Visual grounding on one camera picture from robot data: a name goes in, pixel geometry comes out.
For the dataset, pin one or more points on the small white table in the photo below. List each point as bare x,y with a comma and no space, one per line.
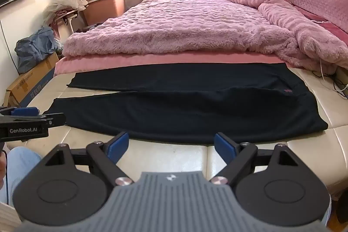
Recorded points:
68,25

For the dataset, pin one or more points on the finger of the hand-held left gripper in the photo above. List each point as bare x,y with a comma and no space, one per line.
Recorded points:
24,111
54,120

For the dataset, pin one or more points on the person's jeans leg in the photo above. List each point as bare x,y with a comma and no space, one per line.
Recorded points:
19,166

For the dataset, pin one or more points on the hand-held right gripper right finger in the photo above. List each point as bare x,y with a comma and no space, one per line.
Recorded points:
224,147

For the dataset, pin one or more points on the cardboard box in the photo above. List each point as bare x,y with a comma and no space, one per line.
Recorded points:
32,77

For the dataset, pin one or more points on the white cloth pile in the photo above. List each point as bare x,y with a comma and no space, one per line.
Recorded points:
68,2

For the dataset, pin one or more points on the pink bed sheet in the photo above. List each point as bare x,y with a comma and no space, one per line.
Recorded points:
163,58

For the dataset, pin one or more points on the pink fluffy blanket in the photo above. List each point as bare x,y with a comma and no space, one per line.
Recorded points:
176,25

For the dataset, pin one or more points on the black pants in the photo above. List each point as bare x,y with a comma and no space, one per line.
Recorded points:
190,112

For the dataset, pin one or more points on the cream leather bed bench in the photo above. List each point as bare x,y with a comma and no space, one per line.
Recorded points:
174,156

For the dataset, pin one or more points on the dark pink pillow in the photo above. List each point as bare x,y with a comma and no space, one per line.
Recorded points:
330,26

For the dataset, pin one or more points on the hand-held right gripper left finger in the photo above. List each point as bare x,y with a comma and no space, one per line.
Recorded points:
118,147

